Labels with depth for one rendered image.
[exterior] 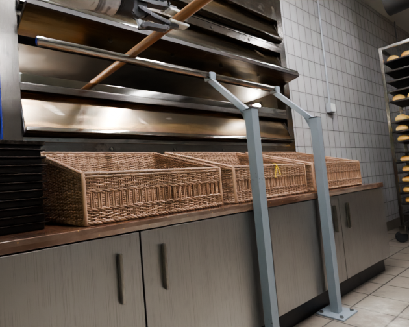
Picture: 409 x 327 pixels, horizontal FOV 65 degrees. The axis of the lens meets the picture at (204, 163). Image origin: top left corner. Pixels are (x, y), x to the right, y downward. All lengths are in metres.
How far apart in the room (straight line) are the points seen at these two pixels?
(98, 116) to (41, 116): 0.24
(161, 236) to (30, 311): 0.39
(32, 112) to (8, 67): 0.19
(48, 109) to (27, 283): 0.82
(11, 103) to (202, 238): 0.91
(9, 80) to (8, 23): 0.23
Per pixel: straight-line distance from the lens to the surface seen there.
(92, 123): 1.54
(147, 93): 1.72
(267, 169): 1.47
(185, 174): 1.15
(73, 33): 1.61
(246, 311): 1.32
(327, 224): 1.67
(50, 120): 1.48
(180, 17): 1.07
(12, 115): 1.46
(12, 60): 1.53
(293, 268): 1.53
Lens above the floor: 0.67
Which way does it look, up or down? 4 degrees up
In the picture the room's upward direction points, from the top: 5 degrees counter-clockwise
